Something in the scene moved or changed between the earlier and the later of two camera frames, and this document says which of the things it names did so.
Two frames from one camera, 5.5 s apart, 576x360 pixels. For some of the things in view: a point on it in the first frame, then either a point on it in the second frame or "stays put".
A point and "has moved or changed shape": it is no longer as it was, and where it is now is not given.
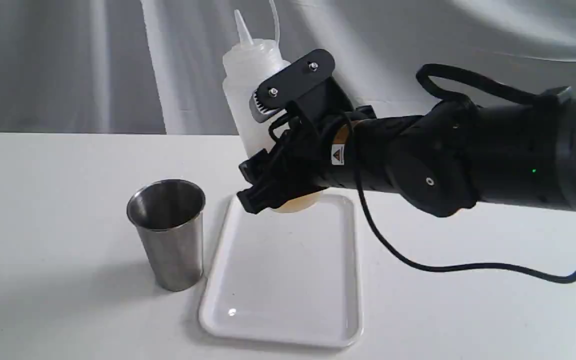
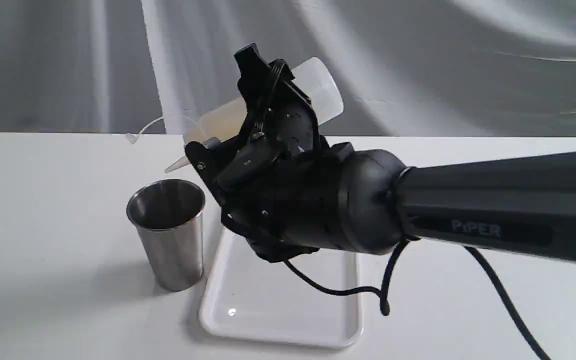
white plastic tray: [289, 279] stays put
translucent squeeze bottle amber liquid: [246, 63] has moved or changed shape
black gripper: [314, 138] → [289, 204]
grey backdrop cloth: [156, 67] stays put
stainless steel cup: [168, 214] stays put
